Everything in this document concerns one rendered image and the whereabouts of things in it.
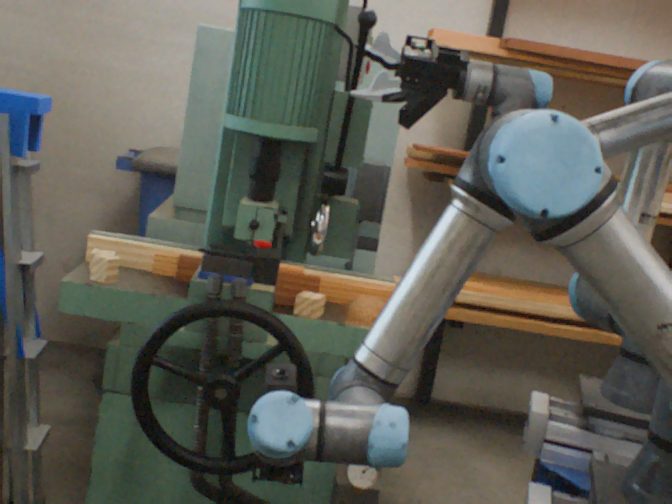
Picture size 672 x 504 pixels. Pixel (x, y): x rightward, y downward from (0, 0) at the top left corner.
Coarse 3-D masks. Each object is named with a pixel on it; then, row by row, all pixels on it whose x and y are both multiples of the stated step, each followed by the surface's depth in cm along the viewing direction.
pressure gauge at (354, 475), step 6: (348, 468) 163; (354, 468) 163; (360, 468) 163; (366, 468) 163; (372, 468) 163; (378, 468) 163; (348, 474) 163; (354, 474) 163; (360, 474) 163; (366, 474) 163; (372, 474) 163; (378, 474) 163; (348, 480) 163; (354, 480) 163; (360, 480) 163; (366, 480) 163; (372, 480) 163; (378, 480) 163; (354, 486) 165; (360, 486) 163; (366, 486) 163; (360, 492) 166
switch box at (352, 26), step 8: (352, 8) 197; (360, 8) 197; (368, 8) 197; (352, 16) 197; (352, 24) 198; (352, 32) 198; (344, 40) 198; (368, 40) 198; (344, 48) 198; (344, 56) 199; (344, 64) 199; (344, 72) 199; (352, 72) 199; (360, 72) 199; (344, 80) 200; (360, 80) 200
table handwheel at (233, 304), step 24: (192, 312) 144; (216, 312) 144; (240, 312) 144; (264, 312) 145; (168, 336) 145; (288, 336) 145; (144, 360) 145; (168, 360) 147; (240, 360) 162; (264, 360) 146; (144, 384) 146; (216, 384) 145; (240, 384) 147; (312, 384) 147; (144, 408) 147; (216, 408) 146; (144, 432) 148; (168, 456) 148; (192, 456) 149; (240, 456) 150
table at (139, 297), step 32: (64, 288) 162; (96, 288) 162; (128, 288) 164; (160, 288) 168; (128, 320) 163; (160, 320) 164; (288, 320) 164; (320, 320) 165; (224, 352) 155; (256, 352) 155; (320, 352) 165; (352, 352) 165
